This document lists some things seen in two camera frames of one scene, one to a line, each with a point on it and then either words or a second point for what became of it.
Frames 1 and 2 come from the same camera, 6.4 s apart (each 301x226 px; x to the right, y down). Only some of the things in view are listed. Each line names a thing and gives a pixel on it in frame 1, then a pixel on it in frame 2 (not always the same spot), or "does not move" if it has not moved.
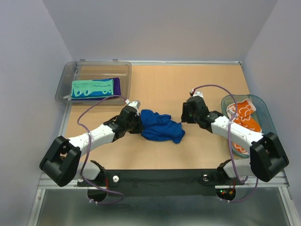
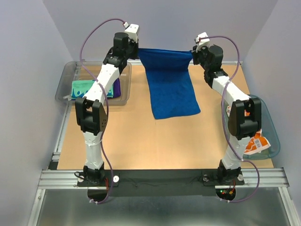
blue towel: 159,127 to 170,89
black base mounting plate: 161,182 does not move
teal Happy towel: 92,89 does not move
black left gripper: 138,129 to 134,44
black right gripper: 185,117 to 195,53
